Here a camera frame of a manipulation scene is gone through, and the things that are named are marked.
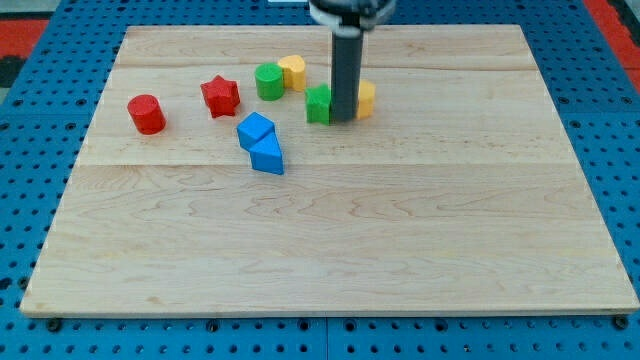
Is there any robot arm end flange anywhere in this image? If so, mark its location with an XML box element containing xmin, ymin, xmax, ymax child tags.
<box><xmin>309</xmin><ymin>0</ymin><xmax>397</xmax><ymax>31</ymax></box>

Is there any green star block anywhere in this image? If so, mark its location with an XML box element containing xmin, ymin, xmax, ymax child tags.
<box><xmin>305</xmin><ymin>83</ymin><xmax>331</xmax><ymax>125</ymax></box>

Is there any blue cube block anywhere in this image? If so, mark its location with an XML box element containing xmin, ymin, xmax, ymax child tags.
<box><xmin>236</xmin><ymin>112</ymin><xmax>275</xmax><ymax>150</ymax></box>

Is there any red star block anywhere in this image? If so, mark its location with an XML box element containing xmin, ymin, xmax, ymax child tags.
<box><xmin>200</xmin><ymin>75</ymin><xmax>240</xmax><ymax>118</ymax></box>

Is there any blue triangular prism block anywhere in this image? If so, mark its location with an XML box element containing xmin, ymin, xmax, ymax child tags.
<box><xmin>249</xmin><ymin>132</ymin><xmax>284</xmax><ymax>175</ymax></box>

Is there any yellow hexagon block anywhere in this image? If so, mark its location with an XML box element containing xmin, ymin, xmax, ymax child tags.
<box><xmin>356</xmin><ymin>80</ymin><xmax>376</xmax><ymax>120</ymax></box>

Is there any green cylinder block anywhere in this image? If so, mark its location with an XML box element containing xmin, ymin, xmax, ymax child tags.
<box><xmin>254</xmin><ymin>63</ymin><xmax>284</xmax><ymax>101</ymax></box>

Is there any yellow heart block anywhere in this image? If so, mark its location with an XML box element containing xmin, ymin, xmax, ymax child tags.
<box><xmin>277</xmin><ymin>55</ymin><xmax>307</xmax><ymax>91</ymax></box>

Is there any light wooden board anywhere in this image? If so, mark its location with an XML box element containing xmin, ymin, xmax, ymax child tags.
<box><xmin>20</xmin><ymin>25</ymin><xmax>639</xmax><ymax>319</ymax></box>

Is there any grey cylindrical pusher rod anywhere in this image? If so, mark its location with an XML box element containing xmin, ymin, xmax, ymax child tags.
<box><xmin>331</xmin><ymin>30</ymin><xmax>364</xmax><ymax>122</ymax></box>

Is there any red cylinder block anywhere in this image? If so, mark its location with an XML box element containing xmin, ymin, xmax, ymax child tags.
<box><xmin>127</xmin><ymin>94</ymin><xmax>166</xmax><ymax>135</ymax></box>

